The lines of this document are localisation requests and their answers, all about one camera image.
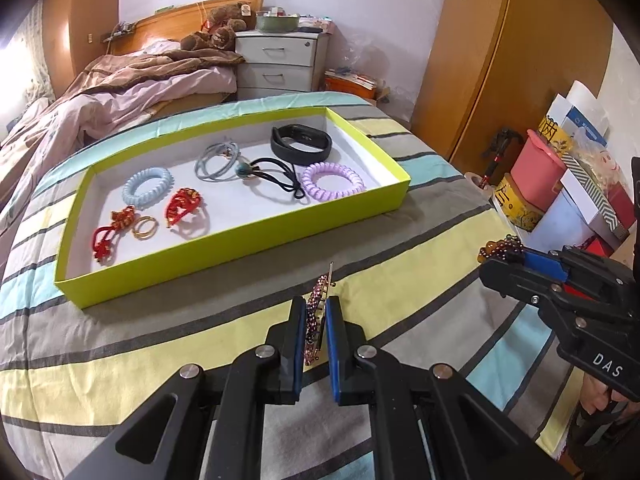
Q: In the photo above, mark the pink duvet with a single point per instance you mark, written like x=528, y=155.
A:
x=125, y=95

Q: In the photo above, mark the brown teddy bear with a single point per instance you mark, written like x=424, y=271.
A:
x=227, y=15
x=210, y=40

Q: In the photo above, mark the brown blanket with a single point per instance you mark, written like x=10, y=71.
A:
x=150, y=65

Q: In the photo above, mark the large wooden wardrobe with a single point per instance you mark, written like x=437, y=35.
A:
x=500, y=50

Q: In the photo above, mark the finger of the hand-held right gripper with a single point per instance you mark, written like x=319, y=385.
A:
x=547, y=265
x=520, y=282

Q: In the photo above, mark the pale blue storage bin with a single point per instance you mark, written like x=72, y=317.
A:
x=560, y=225

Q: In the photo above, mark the white paper bag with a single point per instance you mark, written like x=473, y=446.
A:
x=585, y=110

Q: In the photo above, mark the black and red stick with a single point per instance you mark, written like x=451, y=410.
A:
x=500, y=152

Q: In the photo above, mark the pink rhinestone hair clip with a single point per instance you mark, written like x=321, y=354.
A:
x=314, y=310

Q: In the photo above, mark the yellow patterned tin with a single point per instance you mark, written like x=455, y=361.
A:
x=515, y=205

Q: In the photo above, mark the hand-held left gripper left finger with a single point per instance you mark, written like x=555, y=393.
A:
x=300, y=330

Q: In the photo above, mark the black smart band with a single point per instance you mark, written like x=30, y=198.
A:
x=300, y=152

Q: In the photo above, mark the clear plastic bag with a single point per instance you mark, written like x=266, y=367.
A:
x=370, y=52

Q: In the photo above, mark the white box striped edge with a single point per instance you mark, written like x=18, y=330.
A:
x=595, y=195

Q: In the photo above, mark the yellow-green cardboard tray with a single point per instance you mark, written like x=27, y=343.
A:
x=225, y=255

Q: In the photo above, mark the patterned curtain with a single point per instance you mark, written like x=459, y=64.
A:
x=32, y=70

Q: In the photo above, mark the wooden wardrobe with flower marks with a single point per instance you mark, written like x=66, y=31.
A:
x=85, y=20

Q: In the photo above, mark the red box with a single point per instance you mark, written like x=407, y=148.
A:
x=602, y=247

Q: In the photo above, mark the pink plastic bucket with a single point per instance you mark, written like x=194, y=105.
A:
x=540, y=170

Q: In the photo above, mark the person's right hand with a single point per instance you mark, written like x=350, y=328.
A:
x=597, y=397

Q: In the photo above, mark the green basin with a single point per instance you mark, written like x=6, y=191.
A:
x=277, y=23

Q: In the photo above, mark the white nightstand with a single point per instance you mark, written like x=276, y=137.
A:
x=280, y=65

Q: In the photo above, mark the stack of orange books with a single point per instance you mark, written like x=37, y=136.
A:
x=350, y=82

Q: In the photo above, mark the red claw hair clip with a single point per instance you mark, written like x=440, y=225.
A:
x=175, y=205

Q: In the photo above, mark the wooden headboard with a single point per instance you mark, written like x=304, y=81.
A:
x=165, y=20

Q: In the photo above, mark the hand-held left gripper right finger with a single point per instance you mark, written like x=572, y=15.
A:
x=332, y=330

